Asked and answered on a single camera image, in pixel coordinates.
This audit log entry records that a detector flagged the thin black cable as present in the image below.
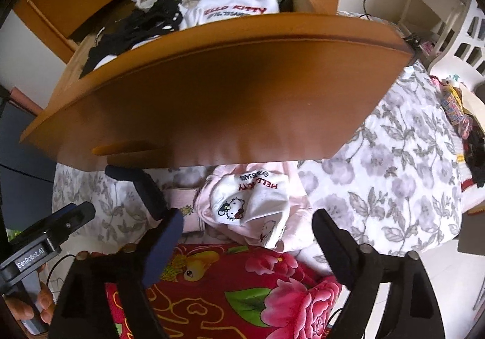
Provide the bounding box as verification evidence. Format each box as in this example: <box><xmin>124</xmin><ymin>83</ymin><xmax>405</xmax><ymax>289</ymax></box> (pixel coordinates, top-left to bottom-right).
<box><xmin>47</xmin><ymin>254</ymin><xmax>76</xmax><ymax>292</ymax></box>

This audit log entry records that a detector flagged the pink garment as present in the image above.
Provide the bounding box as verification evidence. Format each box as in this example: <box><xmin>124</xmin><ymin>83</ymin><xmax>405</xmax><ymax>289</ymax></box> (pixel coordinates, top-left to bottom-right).
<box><xmin>193</xmin><ymin>163</ymin><xmax>336</xmax><ymax>273</ymax></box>

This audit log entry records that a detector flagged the white side table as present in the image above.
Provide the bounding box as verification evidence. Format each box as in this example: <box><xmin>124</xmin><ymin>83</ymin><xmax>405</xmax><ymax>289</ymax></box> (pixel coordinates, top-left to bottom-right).
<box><xmin>398</xmin><ymin>0</ymin><xmax>467</xmax><ymax>44</ymax></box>

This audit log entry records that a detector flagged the person's left hand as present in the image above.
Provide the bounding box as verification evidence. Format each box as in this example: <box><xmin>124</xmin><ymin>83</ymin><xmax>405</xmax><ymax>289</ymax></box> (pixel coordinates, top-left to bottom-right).
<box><xmin>4</xmin><ymin>263</ymin><xmax>58</xmax><ymax>325</ymax></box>

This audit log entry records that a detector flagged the white lattice basket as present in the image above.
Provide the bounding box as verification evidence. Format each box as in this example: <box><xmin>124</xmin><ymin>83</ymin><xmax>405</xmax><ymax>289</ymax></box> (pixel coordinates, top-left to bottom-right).
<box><xmin>428</xmin><ymin>0</ymin><xmax>485</xmax><ymax>86</ymax></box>

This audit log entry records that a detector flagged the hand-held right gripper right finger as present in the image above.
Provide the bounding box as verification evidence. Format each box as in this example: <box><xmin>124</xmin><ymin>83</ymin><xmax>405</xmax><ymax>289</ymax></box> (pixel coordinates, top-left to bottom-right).
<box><xmin>311</xmin><ymin>209</ymin><xmax>446</xmax><ymax>339</ymax></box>

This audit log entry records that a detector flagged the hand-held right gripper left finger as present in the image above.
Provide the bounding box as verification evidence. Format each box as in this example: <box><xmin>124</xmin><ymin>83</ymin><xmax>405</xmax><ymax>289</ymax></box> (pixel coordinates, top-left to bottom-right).
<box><xmin>49</xmin><ymin>208</ymin><xmax>184</xmax><ymax>339</ymax></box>

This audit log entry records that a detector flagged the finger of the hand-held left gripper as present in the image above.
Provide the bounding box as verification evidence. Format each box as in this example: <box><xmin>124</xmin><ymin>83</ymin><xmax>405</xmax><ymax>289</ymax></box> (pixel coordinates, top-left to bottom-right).
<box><xmin>45</xmin><ymin>202</ymin><xmax>96</xmax><ymax>239</ymax></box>
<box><xmin>105</xmin><ymin>165</ymin><xmax>169</xmax><ymax>228</ymax></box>

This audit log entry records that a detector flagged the black cloth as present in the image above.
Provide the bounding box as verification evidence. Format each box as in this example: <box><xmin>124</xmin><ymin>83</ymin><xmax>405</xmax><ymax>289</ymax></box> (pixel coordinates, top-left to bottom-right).
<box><xmin>79</xmin><ymin>0</ymin><xmax>184</xmax><ymax>72</ymax></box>

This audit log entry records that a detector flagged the dark cabinet panel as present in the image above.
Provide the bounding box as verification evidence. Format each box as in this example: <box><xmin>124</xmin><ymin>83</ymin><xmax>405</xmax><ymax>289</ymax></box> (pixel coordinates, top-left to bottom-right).
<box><xmin>0</xmin><ymin>85</ymin><xmax>57</xmax><ymax>234</ymax></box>

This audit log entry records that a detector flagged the red floral blanket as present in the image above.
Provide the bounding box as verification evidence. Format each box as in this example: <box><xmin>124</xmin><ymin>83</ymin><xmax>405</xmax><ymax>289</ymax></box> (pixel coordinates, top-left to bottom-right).
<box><xmin>106</xmin><ymin>242</ymin><xmax>343</xmax><ymax>339</ymax></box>

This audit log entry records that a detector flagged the grey floral bed cover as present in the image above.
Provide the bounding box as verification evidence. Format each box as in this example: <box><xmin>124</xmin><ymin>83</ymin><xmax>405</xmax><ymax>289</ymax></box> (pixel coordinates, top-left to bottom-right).
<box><xmin>51</xmin><ymin>59</ymin><xmax>465</xmax><ymax>256</ymax></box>

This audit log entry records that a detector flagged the pink strip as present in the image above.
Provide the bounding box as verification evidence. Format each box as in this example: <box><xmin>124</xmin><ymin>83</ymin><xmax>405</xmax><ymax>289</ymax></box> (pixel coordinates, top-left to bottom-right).
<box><xmin>9</xmin><ymin>87</ymin><xmax>44</xmax><ymax>116</ymax></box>

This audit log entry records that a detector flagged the colourful cloth pile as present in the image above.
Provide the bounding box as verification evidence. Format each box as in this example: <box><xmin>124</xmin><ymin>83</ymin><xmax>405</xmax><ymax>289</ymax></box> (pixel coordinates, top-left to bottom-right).
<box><xmin>432</xmin><ymin>74</ymin><xmax>485</xmax><ymax>211</ymax></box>

